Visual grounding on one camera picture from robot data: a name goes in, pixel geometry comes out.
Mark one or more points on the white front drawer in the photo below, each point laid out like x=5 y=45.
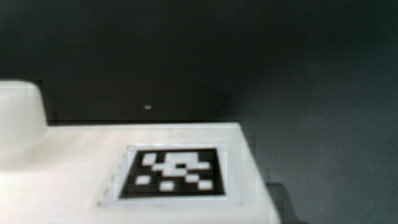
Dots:
x=122 y=174

